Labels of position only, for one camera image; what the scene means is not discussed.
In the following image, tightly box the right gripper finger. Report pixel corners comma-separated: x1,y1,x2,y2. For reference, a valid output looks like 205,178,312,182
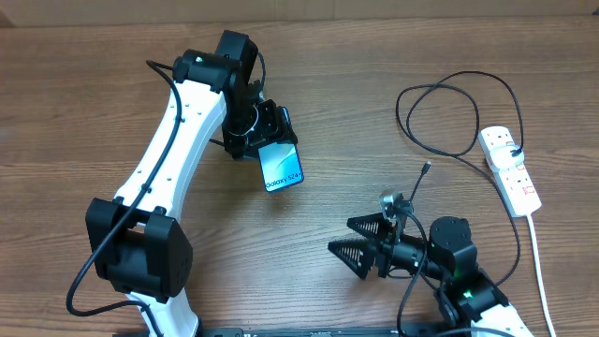
346,212,391,239
328,240,377,280

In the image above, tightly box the Samsung Galaxy smartphone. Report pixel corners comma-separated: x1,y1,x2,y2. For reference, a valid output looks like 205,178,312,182
258,143,304,193

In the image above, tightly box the black USB charging cable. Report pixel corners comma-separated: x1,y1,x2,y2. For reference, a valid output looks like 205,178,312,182
395,70,525,287

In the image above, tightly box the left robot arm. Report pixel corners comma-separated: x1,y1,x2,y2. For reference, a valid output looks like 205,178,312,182
84,30,304,336

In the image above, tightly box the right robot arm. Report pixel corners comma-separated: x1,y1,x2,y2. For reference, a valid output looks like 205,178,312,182
328,212,532,336

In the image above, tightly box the white USB charger plug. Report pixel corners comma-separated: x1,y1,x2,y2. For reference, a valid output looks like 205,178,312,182
489,144,525,171

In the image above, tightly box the white power strip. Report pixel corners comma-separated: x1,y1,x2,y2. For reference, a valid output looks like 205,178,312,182
478,126,542,217

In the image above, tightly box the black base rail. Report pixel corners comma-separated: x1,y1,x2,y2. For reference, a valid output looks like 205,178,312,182
111,322,450,337

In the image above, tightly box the white power strip cord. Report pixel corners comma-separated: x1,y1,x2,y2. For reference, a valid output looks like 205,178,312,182
526,213,557,337

